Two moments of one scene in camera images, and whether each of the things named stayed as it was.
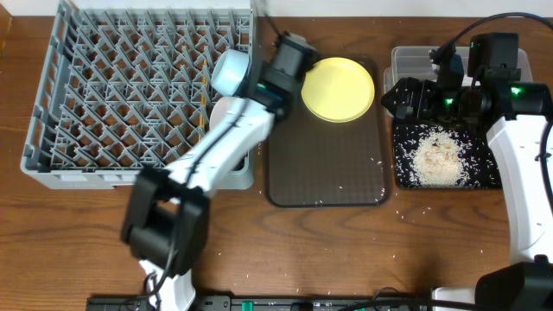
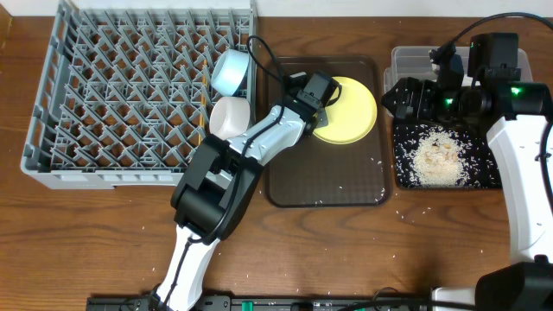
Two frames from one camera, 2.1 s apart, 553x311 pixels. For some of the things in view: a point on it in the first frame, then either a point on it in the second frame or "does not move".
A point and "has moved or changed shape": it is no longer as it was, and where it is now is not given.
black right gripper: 423,88 does not move
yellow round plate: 338,89 has moved or changed shape
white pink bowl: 221,110 does not move
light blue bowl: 229,66 does not move
